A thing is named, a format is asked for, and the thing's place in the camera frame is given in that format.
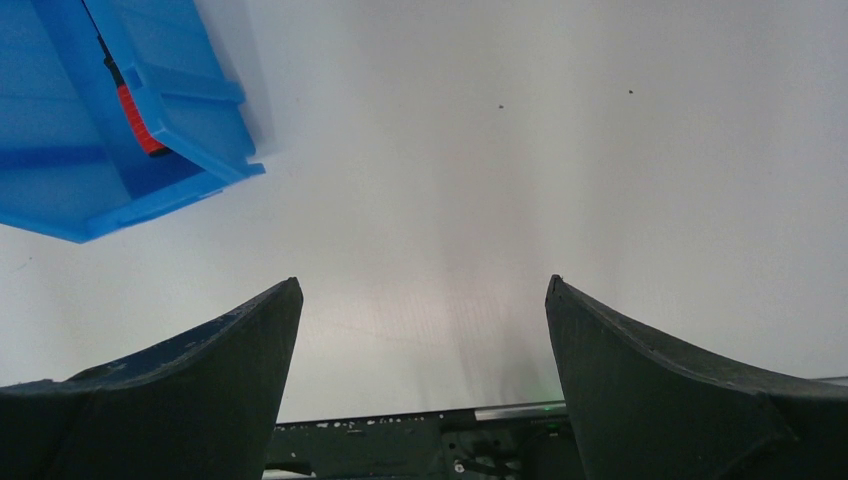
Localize red handled screwdriver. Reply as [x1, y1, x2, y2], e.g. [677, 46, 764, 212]
[97, 34, 171, 158]

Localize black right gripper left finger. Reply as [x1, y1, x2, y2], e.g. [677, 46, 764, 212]
[1, 278, 304, 479]

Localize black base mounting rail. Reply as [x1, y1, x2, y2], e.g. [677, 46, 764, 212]
[263, 401, 586, 479]

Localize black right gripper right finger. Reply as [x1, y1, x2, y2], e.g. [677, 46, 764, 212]
[545, 275, 847, 479]

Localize blue plastic bin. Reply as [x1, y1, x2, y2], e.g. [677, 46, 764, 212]
[1, 1, 264, 243]

